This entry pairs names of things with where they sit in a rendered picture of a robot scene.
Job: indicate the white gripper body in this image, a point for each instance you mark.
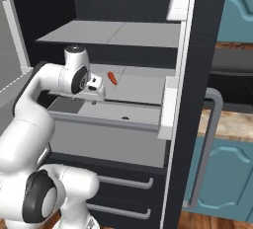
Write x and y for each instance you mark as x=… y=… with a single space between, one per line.
x=97 y=93

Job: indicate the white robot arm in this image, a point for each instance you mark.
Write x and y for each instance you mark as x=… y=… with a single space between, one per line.
x=26 y=134

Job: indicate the grey fridge drawer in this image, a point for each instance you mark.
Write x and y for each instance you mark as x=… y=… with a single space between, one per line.
x=108 y=140

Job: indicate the grey fridge shelf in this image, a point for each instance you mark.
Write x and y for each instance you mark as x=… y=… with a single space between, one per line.
x=112 y=34
x=138 y=88

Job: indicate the dark freezer drawer front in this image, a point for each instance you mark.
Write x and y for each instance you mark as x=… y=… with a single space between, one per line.
x=131 y=221
x=131 y=173

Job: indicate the grey fridge door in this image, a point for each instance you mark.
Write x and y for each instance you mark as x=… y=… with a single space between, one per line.
x=10 y=42

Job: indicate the dark fridge door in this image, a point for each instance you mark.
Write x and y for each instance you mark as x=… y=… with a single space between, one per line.
x=197 y=75

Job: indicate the orange carrot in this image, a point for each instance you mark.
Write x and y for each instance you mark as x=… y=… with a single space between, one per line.
x=112 y=78

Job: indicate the small dark round item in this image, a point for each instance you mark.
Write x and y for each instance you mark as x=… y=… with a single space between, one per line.
x=125 y=118

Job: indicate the white door bin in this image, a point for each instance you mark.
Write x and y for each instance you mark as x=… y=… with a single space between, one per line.
x=168 y=108
x=179 y=1

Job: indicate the teal base cupboard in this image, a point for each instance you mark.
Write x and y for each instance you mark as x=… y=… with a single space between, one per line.
x=227 y=177

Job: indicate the teal wall cupboard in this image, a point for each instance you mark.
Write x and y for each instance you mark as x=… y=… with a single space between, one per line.
x=237 y=9

